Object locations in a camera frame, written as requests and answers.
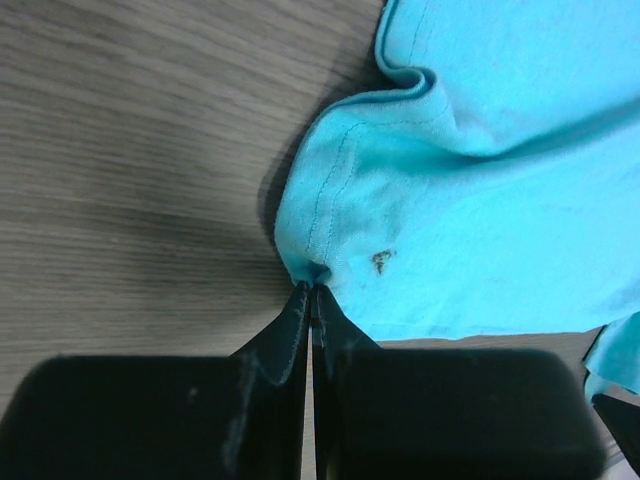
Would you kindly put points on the turquoise t shirt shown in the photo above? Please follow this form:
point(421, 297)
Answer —
point(493, 190)

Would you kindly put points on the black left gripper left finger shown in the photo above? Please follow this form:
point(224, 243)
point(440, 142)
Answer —
point(239, 416)

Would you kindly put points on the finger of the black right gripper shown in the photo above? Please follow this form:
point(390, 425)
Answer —
point(622, 420)

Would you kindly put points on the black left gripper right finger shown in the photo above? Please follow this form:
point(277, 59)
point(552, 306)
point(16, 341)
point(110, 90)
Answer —
point(383, 413)

